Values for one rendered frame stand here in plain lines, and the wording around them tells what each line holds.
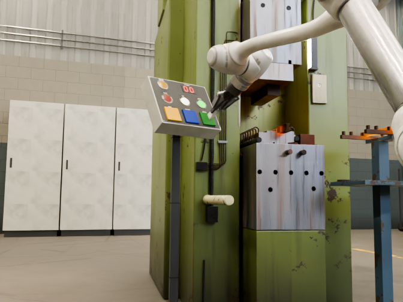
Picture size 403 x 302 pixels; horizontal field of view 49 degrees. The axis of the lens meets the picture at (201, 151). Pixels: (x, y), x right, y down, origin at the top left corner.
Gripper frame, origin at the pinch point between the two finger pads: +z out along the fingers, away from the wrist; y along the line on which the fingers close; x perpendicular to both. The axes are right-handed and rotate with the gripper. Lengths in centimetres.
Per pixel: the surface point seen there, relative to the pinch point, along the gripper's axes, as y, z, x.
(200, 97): 1.1, 5.4, 14.0
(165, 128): -23.2, 9.5, -5.3
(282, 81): 49, -11, 21
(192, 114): -8.9, 4.7, 1.1
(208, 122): -0.2, 4.7, -2.3
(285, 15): 50, -31, 52
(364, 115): 727, 266, 319
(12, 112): 43, 437, 355
